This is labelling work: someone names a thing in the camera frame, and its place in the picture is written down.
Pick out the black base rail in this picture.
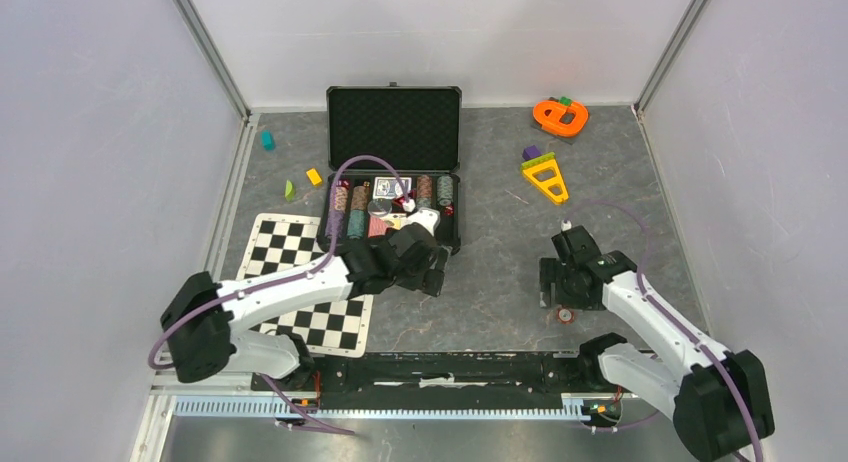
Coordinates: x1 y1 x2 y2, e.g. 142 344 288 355
251 351 619 419

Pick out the clear round disc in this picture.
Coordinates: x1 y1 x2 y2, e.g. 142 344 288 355
367 198 393 218

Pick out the teal toy block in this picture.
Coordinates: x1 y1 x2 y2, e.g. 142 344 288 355
260 131 276 151

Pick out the purple poker chip roll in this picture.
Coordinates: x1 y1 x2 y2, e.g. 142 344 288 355
325 210 345 239

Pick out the black poker carrying case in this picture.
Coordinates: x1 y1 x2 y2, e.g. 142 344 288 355
326 85 463 255

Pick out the blue playing card deck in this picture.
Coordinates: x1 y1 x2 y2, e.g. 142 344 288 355
372 177 412 200

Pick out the brown poker chip roll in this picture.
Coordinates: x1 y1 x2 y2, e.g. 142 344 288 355
416 175 432 207

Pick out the purple toy block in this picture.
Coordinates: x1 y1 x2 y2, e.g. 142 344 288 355
522 145 542 162

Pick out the yellow triangle toy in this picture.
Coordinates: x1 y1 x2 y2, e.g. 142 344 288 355
521 152 569 205

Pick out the red playing card deck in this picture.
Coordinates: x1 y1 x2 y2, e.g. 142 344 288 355
367 216 396 238

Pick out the black white chessboard mat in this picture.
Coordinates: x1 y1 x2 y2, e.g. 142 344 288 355
236 213 373 358

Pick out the teal poker chip roll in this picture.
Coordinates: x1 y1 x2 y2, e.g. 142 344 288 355
346 209 369 239

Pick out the grey green chip roll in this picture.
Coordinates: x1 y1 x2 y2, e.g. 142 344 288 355
436 175 454 207

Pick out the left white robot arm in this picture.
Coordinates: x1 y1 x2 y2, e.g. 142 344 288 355
148 208 444 390

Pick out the green half-round block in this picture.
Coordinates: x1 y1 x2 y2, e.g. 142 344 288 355
284 180 297 202

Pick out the yellow toy block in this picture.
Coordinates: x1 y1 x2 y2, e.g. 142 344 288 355
306 168 324 187

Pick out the orange toy track piece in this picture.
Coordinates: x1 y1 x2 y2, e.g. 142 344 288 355
532 97 589 138

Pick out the brown 100 chip roll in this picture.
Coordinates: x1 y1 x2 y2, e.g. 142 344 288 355
350 184 370 212

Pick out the pink brown chip roll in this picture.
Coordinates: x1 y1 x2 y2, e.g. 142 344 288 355
331 186 349 212

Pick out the red white poker chip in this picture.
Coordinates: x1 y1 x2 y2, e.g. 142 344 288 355
556 308 575 324

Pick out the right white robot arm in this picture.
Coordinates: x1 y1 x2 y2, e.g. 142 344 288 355
539 221 776 461

